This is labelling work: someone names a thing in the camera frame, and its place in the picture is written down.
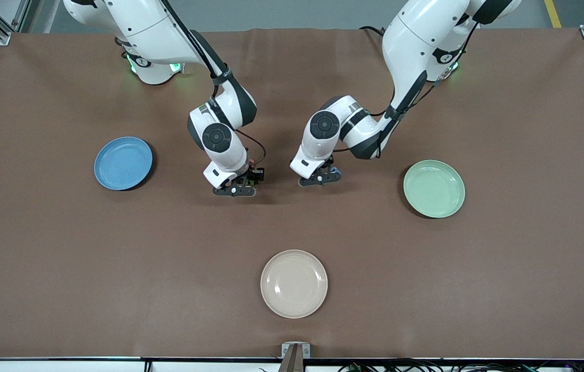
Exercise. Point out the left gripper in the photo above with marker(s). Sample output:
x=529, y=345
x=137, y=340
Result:
x=329, y=166

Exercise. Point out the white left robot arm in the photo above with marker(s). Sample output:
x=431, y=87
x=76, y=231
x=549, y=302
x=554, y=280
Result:
x=416, y=46

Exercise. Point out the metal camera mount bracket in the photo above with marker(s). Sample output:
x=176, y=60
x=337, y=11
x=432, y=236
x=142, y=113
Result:
x=295, y=350

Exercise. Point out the blue plate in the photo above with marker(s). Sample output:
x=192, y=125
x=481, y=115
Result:
x=123, y=163

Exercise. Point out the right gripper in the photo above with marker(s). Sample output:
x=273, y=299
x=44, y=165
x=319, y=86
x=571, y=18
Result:
x=251, y=175

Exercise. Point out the brown table cover mat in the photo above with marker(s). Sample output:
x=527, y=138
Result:
x=116, y=258

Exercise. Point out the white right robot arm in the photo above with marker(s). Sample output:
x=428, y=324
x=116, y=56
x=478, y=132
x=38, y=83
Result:
x=157, y=31

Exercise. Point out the beige plate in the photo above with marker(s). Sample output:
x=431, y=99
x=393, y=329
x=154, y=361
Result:
x=294, y=283

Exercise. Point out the green plate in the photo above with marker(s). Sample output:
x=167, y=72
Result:
x=434, y=188

